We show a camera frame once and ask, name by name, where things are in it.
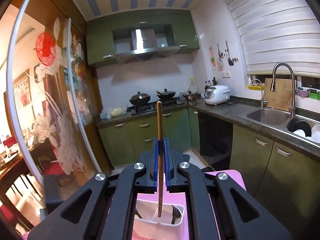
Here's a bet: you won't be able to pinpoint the white window blind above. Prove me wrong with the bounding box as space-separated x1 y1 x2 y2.
225 0 319 77

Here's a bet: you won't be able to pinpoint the black wok with lid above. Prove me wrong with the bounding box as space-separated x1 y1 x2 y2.
129 92 151 106

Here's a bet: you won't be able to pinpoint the floral glass sliding door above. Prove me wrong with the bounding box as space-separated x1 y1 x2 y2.
1 0 111 187

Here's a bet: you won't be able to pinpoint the brown wooden chopstick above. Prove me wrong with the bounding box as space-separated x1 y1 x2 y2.
157 101 164 218

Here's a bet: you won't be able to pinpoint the small steel faucet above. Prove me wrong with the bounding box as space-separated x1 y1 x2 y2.
249 78 268 110

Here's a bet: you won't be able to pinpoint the black gas stove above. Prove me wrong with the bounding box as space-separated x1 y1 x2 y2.
126 97 187 116

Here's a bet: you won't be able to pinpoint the steel range hood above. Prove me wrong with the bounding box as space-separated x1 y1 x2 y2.
113 24 181 63

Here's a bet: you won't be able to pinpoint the wooden cutting board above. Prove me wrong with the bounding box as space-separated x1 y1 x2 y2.
263 78 292 112

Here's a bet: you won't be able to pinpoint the pink floral tablecloth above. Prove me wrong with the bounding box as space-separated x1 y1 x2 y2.
131 170 246 240

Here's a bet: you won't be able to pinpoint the small steel pot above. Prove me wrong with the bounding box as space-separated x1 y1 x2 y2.
182 91 199 101

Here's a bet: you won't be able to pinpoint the green upper kitchen cabinets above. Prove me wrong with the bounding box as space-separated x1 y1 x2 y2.
86 9 200 68

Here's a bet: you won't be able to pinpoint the green kitchen cabinets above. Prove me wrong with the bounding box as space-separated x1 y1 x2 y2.
97 104 320 240
86 9 200 68

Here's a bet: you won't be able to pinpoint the silver metal fork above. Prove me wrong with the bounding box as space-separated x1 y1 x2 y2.
135 209 142 219

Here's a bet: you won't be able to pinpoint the white plastic utensil holder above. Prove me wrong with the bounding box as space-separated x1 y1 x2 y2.
133 197 187 239

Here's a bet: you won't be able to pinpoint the green lower kitchen cabinets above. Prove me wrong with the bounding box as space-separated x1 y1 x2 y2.
97 104 320 240

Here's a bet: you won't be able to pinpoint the stainless steel sink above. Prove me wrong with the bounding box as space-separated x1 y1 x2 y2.
238 108 319 148

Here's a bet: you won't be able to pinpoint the black handled fork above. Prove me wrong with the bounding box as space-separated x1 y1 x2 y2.
171 205 182 225

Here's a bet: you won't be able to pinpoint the steel kitchen faucet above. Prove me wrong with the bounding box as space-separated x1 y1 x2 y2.
267 62 296 119

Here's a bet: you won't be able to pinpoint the white rice cooker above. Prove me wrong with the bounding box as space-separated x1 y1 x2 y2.
204 85 231 105

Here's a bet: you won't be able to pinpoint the black wok with handle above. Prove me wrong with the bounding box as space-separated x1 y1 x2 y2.
156 89 176 100

